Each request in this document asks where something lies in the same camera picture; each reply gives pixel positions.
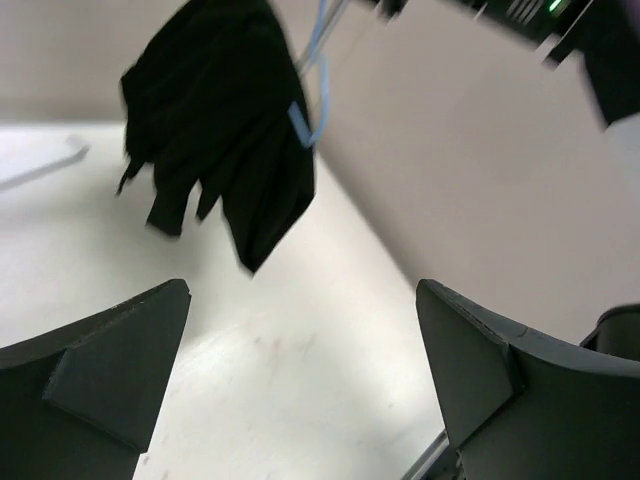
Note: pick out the black trousers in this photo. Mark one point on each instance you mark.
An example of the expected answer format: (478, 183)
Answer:
(211, 104)

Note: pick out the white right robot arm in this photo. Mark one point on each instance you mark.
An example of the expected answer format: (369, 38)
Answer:
(606, 33)

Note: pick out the translucent blue clothes hanger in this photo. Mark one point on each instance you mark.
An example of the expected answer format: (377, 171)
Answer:
(310, 126)

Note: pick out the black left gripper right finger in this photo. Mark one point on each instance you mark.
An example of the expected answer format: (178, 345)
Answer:
(520, 404)

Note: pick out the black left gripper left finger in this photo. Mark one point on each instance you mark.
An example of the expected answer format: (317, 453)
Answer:
(82, 401)

